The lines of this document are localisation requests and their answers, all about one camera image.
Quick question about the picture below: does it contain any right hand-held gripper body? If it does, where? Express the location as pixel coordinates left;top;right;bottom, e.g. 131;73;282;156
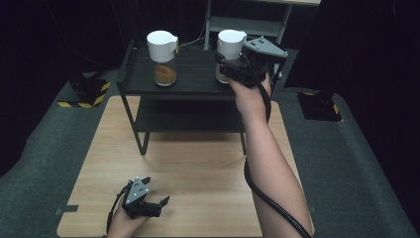
219;35;289;89

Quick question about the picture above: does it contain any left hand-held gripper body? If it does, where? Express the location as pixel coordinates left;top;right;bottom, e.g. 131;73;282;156
121;177;163;220

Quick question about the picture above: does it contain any glass jar with white powder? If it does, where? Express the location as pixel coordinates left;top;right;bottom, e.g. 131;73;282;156
215;29;249;84

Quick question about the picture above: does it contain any black metal rack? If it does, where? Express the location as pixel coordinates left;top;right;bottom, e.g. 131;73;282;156
115;38;289;157

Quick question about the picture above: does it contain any glass jar with brown powder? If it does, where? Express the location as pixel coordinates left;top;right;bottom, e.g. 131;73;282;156
146;30;180;88

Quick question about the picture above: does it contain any person's left hand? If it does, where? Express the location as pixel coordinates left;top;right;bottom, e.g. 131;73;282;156
106;206;151;238

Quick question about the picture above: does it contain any person's right hand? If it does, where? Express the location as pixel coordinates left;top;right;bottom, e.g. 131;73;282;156
227;72;273;124

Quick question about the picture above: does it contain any black tape strip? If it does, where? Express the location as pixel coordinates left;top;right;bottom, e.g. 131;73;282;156
54;204;80;216

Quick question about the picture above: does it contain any dark base with yellow marks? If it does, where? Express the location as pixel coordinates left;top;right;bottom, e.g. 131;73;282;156
296;90;343;123

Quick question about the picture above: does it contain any yellow black striped base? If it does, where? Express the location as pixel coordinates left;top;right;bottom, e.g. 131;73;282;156
56;73;112;110

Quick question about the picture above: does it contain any left hand-held gripper cable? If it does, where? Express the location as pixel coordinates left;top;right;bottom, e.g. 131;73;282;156
105;180;134;234

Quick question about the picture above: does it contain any hand-held gripper cable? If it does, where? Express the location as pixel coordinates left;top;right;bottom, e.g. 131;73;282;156
105;180;134;234
243;55;313;238

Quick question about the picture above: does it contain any white cable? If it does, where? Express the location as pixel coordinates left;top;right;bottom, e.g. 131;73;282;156
179;19;208;48

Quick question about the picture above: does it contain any right hand-held gripper cable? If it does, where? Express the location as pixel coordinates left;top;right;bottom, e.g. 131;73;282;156
243;55;313;238

